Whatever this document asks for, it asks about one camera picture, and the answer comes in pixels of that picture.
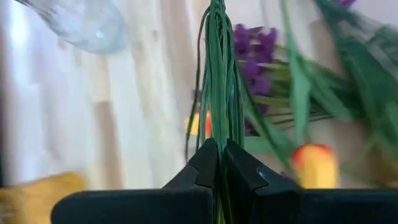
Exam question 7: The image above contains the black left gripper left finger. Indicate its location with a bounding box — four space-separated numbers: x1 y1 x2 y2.
51 138 220 224

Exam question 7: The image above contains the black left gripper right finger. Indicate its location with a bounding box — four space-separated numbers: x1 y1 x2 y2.
224 139 398 224

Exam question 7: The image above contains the amber glass vase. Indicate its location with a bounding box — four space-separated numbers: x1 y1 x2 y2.
0 172 86 224

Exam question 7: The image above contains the yellow artificial flower bunch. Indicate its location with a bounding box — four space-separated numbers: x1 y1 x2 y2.
185 0 247 224

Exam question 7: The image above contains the clear glass vase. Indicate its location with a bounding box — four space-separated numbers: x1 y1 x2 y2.
15 0 128 54

